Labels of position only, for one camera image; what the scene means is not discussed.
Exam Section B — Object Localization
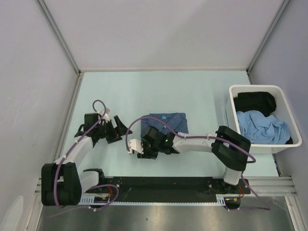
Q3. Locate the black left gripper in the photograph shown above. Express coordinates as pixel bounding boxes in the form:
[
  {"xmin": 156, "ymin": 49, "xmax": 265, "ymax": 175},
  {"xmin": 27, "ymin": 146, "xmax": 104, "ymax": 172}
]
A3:
[{"xmin": 95, "ymin": 115, "xmax": 131, "ymax": 144}]

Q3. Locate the blue plaid long sleeve shirt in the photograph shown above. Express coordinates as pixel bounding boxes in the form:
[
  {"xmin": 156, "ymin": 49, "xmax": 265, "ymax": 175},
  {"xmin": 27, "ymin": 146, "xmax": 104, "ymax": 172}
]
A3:
[{"xmin": 141, "ymin": 113, "xmax": 189, "ymax": 134}]

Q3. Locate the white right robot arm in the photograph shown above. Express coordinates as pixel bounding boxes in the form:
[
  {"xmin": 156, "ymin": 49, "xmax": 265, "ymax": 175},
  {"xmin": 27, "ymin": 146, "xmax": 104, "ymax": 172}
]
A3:
[{"xmin": 129, "ymin": 126, "xmax": 251, "ymax": 193}]

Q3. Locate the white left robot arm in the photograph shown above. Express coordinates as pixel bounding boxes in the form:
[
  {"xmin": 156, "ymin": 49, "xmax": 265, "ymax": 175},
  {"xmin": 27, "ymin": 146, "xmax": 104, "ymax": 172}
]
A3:
[{"xmin": 41, "ymin": 113, "xmax": 132, "ymax": 207}]

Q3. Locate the light blue garment in bin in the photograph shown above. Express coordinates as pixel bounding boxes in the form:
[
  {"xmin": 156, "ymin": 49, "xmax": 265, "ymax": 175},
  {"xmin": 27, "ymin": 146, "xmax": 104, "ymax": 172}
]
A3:
[{"xmin": 236, "ymin": 111, "xmax": 291, "ymax": 145}]

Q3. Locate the white plastic bin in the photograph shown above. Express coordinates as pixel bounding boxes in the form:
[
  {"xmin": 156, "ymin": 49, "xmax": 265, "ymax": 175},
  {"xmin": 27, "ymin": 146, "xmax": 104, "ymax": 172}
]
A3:
[{"xmin": 226, "ymin": 85, "xmax": 302, "ymax": 154}]

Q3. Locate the black garment in bin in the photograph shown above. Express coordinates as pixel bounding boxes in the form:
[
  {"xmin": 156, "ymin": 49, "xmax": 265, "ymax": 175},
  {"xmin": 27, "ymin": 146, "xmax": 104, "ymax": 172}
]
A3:
[{"xmin": 233, "ymin": 91, "xmax": 277, "ymax": 117}]

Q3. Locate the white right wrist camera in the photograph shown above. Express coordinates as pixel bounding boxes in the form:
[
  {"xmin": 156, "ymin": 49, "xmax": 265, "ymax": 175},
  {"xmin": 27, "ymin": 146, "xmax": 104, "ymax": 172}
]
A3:
[{"xmin": 128, "ymin": 139, "xmax": 144, "ymax": 154}]

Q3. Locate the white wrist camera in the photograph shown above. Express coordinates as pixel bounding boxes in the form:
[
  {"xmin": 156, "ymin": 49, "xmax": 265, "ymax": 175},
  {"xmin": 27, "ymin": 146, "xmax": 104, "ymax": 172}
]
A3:
[
  {"xmin": 128, "ymin": 139, "xmax": 144, "ymax": 154},
  {"xmin": 99, "ymin": 108, "xmax": 110, "ymax": 122}
]

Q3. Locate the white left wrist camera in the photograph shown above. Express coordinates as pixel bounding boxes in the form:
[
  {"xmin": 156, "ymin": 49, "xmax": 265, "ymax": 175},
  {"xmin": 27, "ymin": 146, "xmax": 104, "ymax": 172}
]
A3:
[{"xmin": 99, "ymin": 108, "xmax": 110, "ymax": 122}]

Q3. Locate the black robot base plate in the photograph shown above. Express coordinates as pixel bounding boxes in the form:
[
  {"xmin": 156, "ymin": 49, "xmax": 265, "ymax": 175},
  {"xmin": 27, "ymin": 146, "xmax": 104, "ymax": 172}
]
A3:
[{"xmin": 100, "ymin": 177, "xmax": 251, "ymax": 204}]

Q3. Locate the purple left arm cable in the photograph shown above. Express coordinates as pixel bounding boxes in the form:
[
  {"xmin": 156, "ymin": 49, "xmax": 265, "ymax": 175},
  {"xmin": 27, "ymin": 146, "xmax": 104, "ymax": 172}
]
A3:
[{"xmin": 47, "ymin": 100, "xmax": 120, "ymax": 218}]

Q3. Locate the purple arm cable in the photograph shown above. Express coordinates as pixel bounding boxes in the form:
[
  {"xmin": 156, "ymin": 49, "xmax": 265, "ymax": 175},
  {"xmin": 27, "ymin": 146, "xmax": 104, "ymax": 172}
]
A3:
[
  {"xmin": 47, "ymin": 100, "xmax": 120, "ymax": 218},
  {"xmin": 123, "ymin": 116, "xmax": 271, "ymax": 212}
]

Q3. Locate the white slotted cable duct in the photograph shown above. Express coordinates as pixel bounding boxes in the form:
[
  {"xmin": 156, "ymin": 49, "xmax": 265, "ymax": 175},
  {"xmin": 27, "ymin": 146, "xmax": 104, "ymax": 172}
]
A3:
[{"xmin": 79, "ymin": 195, "xmax": 95, "ymax": 204}]

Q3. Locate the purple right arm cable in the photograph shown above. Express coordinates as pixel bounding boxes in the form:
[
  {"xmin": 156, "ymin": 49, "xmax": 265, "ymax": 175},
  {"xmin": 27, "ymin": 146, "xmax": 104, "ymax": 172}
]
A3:
[{"xmin": 123, "ymin": 116, "xmax": 271, "ymax": 212}]

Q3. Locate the aluminium front rail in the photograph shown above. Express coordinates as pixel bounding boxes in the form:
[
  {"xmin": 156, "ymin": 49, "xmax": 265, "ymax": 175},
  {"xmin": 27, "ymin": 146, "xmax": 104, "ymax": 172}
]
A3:
[{"xmin": 33, "ymin": 175, "xmax": 298, "ymax": 196}]

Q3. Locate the left aluminium corner post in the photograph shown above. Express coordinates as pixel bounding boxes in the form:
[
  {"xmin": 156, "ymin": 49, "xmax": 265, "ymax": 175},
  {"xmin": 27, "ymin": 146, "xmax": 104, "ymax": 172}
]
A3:
[{"xmin": 35, "ymin": 0, "xmax": 81, "ymax": 76}]

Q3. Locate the aluminium corner post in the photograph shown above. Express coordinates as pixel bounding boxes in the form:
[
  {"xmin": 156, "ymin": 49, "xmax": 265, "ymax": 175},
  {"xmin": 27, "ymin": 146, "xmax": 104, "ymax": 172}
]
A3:
[
  {"xmin": 246, "ymin": 0, "xmax": 292, "ymax": 76},
  {"xmin": 35, "ymin": 0, "xmax": 81, "ymax": 76}
]

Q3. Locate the right aluminium corner post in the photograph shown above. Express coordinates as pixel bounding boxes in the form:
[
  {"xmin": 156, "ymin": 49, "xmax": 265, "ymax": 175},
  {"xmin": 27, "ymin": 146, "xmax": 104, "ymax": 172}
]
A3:
[{"xmin": 246, "ymin": 0, "xmax": 292, "ymax": 76}]

